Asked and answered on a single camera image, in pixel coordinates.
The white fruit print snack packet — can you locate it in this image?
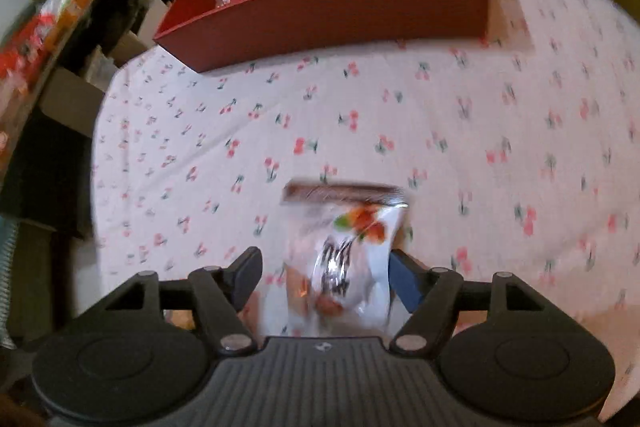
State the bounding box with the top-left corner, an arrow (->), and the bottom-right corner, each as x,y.
260,178 -> 412,339

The red plastic bag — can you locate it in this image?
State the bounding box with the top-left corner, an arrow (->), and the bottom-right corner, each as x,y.
0,12 -> 58,80

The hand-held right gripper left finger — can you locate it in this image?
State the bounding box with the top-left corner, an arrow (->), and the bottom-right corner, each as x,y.
102,246 -> 264,353

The cherry print tablecloth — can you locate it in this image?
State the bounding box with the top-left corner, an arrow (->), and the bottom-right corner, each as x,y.
90,0 -> 640,423

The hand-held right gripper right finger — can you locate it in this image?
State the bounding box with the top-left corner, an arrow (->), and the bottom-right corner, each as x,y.
387,248 -> 546,354

